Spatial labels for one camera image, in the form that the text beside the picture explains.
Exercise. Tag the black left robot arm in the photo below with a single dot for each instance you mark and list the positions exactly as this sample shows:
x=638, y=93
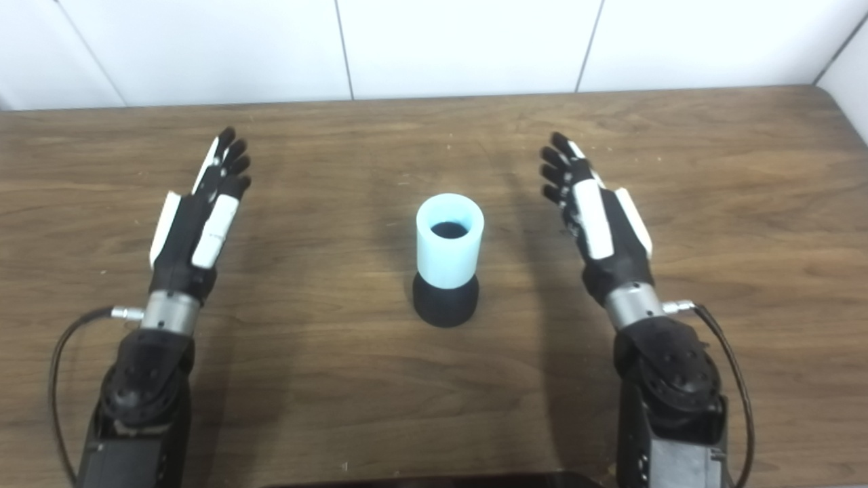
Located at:
x=146, y=393

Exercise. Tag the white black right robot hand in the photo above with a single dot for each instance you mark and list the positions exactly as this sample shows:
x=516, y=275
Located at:
x=607, y=230

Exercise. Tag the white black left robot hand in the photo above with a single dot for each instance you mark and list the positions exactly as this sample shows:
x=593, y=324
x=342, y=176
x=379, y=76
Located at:
x=193, y=230

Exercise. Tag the black funnel-shaped nozzle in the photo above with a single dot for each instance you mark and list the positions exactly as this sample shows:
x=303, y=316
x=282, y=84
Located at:
x=445, y=301

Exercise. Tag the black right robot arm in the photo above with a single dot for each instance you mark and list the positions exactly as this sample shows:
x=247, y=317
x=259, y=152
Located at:
x=668, y=400

